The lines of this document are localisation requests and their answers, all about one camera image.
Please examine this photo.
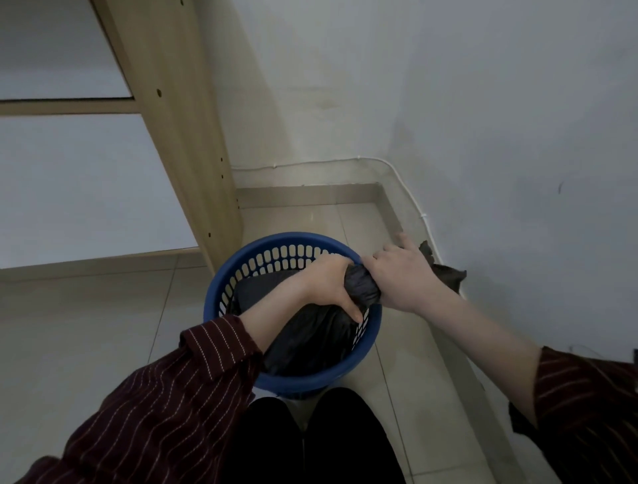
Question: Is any person's right hand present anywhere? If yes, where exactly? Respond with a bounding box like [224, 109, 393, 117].
[361, 232, 445, 316]

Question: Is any person's left hand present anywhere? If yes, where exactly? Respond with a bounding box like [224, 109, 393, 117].
[299, 253, 365, 325]

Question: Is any black plastic garbage bag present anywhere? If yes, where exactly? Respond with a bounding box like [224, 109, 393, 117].
[231, 240, 468, 378]

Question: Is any person's left forearm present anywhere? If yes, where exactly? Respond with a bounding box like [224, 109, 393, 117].
[14, 276, 314, 484]

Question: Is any person's right forearm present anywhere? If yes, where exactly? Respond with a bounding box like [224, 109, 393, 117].
[420, 284, 638, 484]

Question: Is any blue plastic waste basket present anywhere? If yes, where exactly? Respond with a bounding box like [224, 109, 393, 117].
[203, 231, 383, 400]

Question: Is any person's right leg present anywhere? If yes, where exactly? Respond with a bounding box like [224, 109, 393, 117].
[302, 386, 408, 484]

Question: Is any person's leg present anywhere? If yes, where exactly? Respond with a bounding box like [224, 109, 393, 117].
[218, 396, 306, 484]
[302, 386, 408, 484]

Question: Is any person's left leg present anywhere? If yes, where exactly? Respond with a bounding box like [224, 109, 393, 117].
[218, 396, 306, 484]

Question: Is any white wall cable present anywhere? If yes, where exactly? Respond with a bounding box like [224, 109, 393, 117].
[231, 157, 443, 263]

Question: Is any light wooden shelf frame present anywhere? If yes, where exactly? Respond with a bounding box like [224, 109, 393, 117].
[0, 0, 244, 276]

